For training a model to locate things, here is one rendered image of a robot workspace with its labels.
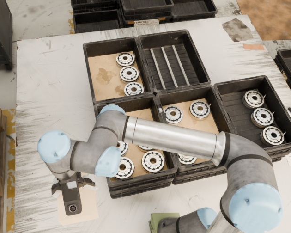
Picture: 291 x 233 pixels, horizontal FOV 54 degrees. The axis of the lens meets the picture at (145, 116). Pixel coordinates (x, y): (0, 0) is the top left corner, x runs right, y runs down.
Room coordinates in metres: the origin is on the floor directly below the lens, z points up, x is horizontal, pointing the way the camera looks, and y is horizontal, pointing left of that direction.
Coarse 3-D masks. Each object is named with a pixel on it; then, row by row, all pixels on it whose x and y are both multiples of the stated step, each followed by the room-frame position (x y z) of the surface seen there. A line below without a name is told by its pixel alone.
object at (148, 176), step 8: (144, 96) 0.79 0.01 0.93; (152, 96) 0.79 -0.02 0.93; (96, 104) 0.72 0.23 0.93; (104, 104) 0.72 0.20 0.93; (96, 112) 0.67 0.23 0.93; (160, 112) 0.71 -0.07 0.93; (160, 120) 0.66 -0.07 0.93; (176, 168) 0.44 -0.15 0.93; (136, 176) 0.39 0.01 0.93; (144, 176) 0.39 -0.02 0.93; (152, 176) 0.40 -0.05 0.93; (112, 184) 0.35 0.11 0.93; (120, 184) 0.35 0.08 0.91
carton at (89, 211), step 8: (80, 192) 0.25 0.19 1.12; (88, 192) 0.25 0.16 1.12; (88, 200) 0.23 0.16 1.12; (96, 200) 0.24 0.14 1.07; (64, 208) 0.20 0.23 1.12; (88, 208) 0.20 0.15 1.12; (96, 208) 0.21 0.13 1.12; (64, 216) 0.17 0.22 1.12; (72, 216) 0.17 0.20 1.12; (80, 216) 0.18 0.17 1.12; (88, 216) 0.18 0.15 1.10; (96, 216) 0.19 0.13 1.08; (64, 224) 0.16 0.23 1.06
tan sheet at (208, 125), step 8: (176, 104) 0.83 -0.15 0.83; (184, 104) 0.83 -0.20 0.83; (184, 112) 0.78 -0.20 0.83; (184, 120) 0.74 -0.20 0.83; (192, 120) 0.74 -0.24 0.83; (208, 120) 0.75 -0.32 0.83; (192, 128) 0.70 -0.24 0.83; (200, 128) 0.70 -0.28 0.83; (208, 128) 0.71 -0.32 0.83; (216, 128) 0.71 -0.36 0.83; (200, 160) 0.53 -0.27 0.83
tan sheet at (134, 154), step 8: (128, 112) 0.75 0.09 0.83; (136, 112) 0.76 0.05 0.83; (144, 112) 0.76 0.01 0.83; (152, 120) 0.72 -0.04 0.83; (128, 144) 0.58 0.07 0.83; (128, 152) 0.54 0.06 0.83; (136, 152) 0.54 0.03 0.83; (144, 152) 0.54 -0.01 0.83; (160, 152) 0.55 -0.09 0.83; (136, 160) 0.50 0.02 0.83; (152, 160) 0.51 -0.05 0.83; (120, 168) 0.45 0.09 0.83; (136, 168) 0.46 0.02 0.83
